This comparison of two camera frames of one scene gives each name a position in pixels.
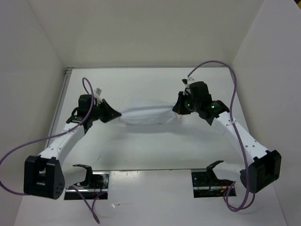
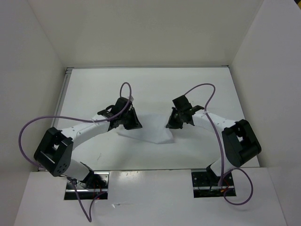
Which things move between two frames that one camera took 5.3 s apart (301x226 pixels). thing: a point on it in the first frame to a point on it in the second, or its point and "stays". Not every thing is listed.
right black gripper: (178, 107) to (171, 124)
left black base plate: (99, 185) stays
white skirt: (151, 113) to (154, 129)
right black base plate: (204, 186) stays
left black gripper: (109, 113) to (135, 124)
